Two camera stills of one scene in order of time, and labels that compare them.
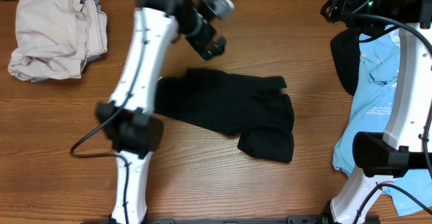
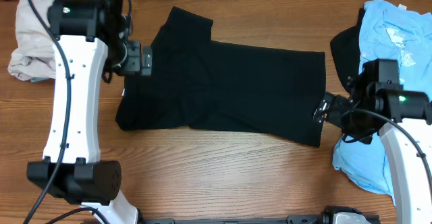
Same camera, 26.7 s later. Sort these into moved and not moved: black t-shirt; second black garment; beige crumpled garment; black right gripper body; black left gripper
Moved: black left gripper; black right gripper body; black t-shirt
Not moved: second black garment; beige crumpled garment
